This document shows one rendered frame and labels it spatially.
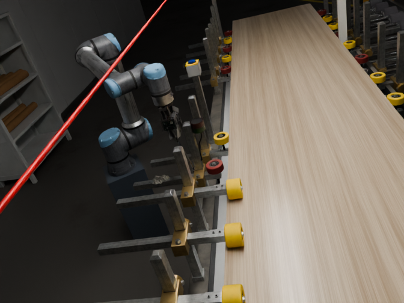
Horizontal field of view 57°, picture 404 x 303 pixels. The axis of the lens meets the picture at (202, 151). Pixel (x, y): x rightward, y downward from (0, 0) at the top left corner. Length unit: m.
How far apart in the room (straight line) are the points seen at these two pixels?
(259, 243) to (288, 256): 0.11
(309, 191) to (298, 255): 0.31
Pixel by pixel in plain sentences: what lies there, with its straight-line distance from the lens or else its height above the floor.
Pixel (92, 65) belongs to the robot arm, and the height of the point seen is 1.39.
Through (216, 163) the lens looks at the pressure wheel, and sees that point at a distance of 1.71.
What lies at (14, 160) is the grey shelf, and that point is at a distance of 4.18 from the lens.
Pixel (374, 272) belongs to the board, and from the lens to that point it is 1.22.
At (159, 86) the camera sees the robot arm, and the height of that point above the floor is 1.31.
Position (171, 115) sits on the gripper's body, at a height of 1.16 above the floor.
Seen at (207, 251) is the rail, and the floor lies 0.70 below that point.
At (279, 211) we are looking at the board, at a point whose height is 0.90.
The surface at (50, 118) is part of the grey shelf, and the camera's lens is 4.85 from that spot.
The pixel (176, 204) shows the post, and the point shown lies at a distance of 1.25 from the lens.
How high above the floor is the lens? 1.84
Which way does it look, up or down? 31 degrees down
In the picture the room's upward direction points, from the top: 16 degrees counter-clockwise
